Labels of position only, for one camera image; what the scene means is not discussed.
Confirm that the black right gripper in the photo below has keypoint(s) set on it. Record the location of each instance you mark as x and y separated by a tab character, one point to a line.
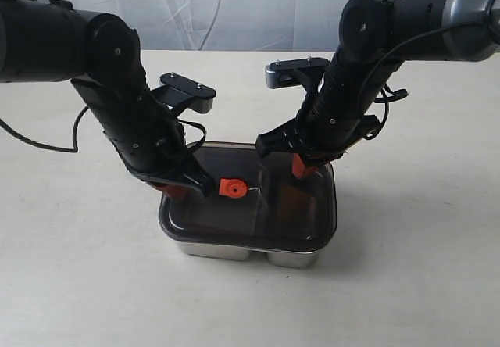
315	139

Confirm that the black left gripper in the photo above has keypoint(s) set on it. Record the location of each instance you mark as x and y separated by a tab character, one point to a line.
150	141

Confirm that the dark transparent lunch box lid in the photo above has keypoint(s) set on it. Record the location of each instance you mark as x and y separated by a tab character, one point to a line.
251	220

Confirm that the yellow toy cheese wedge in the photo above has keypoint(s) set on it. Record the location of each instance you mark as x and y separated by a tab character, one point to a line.
295	207

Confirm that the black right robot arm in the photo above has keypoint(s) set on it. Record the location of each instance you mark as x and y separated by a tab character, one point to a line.
376	37

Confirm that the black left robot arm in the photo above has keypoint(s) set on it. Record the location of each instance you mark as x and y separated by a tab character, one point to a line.
101	57

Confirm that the steel two-compartment lunch box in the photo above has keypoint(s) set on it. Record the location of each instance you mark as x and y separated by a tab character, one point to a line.
279	258

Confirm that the white wrinkled backdrop curtain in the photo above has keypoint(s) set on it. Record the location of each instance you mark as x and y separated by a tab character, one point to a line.
229	25

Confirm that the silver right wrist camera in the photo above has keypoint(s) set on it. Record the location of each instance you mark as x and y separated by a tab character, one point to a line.
307	72

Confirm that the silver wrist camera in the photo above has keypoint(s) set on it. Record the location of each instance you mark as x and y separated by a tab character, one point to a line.
307	72
180	93

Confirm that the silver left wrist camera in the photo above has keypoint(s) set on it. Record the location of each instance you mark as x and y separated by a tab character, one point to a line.
180	93

